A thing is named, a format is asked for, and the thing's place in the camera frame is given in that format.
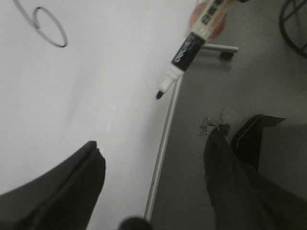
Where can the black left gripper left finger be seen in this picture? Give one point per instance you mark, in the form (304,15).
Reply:
(61,199)

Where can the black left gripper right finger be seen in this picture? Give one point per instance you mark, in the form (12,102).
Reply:
(241,198)

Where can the black white whiteboard marker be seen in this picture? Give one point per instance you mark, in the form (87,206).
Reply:
(181,62)

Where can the whiteboard stand leg with caster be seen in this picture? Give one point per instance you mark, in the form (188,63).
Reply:
(226,52)

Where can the bare human hand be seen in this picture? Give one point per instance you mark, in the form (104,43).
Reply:
(209,18)

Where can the black metal bracket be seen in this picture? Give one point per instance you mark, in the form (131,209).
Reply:
(246,143)

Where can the white whiteboard with frame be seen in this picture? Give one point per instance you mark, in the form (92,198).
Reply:
(72,71)

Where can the black round wire frame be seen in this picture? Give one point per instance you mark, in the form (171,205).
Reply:
(293,25)

